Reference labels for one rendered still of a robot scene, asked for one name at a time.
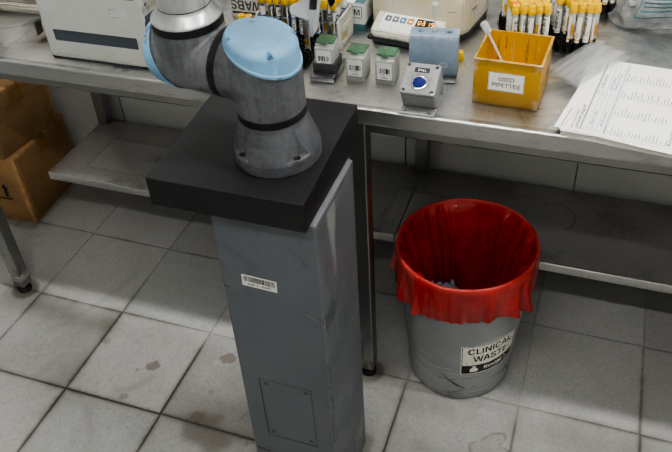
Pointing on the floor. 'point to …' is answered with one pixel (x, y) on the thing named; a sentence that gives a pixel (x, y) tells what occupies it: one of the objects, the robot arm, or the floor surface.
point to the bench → (593, 238)
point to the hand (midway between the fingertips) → (325, 21)
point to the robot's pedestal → (298, 325)
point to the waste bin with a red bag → (461, 310)
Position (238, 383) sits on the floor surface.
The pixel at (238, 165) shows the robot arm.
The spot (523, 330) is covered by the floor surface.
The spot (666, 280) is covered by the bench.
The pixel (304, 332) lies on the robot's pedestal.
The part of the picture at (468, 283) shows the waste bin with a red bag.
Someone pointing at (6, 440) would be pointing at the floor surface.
